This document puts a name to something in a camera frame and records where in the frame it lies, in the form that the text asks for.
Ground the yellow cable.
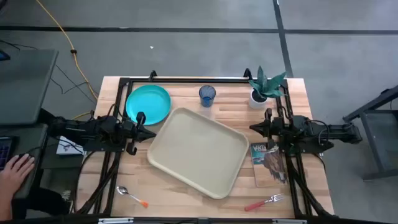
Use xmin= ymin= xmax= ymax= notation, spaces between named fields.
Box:
xmin=35 ymin=0 xmax=99 ymax=121

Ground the green plant in white pot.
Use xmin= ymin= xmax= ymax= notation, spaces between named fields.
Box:
xmin=248 ymin=65 xmax=287 ymax=110

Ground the black aluminium table frame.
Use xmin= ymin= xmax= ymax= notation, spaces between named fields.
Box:
xmin=74 ymin=70 xmax=335 ymax=224

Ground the beige plastic tray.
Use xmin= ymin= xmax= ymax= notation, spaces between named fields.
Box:
xmin=146 ymin=107 xmax=250 ymax=200

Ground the black keyboard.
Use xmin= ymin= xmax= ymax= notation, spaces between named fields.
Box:
xmin=0 ymin=136 xmax=15 ymax=171

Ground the metal spoon orange handle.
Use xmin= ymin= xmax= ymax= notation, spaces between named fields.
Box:
xmin=116 ymin=185 xmax=149 ymax=208

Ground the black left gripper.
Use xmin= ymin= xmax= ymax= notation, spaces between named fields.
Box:
xmin=123 ymin=111 xmax=157 ymax=156

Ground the person's forearm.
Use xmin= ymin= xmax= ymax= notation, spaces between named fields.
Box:
xmin=0 ymin=186 xmax=14 ymax=222

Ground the blue faceted plastic cup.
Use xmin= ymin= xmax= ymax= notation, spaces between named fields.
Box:
xmin=198 ymin=85 xmax=216 ymax=108

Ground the black computer mouse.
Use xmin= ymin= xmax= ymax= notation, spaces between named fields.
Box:
xmin=17 ymin=152 xmax=35 ymax=163

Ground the grey desk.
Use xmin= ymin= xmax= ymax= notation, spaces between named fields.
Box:
xmin=0 ymin=48 xmax=59 ymax=125

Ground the white box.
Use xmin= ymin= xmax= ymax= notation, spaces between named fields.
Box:
xmin=55 ymin=135 xmax=86 ymax=156

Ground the silver frame bracket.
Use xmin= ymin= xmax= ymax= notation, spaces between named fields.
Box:
xmin=272 ymin=218 xmax=308 ymax=224
xmin=98 ymin=217 xmax=134 ymax=224

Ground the teal plastic plate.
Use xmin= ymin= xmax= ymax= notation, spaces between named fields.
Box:
xmin=125 ymin=84 xmax=172 ymax=126

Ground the colourful picture book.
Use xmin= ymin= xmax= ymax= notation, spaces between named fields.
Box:
xmin=250 ymin=142 xmax=289 ymax=188

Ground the metal fork red handle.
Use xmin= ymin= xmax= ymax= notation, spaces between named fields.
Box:
xmin=244 ymin=193 xmax=285 ymax=212

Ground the grey metal cart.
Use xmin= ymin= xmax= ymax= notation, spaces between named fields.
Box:
xmin=341 ymin=84 xmax=398 ymax=182

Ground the person's hand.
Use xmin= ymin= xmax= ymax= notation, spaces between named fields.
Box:
xmin=0 ymin=154 xmax=35 ymax=200

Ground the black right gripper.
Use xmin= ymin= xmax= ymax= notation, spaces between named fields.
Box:
xmin=249 ymin=108 xmax=282 ymax=150

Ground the dark keyboard desk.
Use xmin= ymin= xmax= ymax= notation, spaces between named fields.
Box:
xmin=0 ymin=123 xmax=49 ymax=200

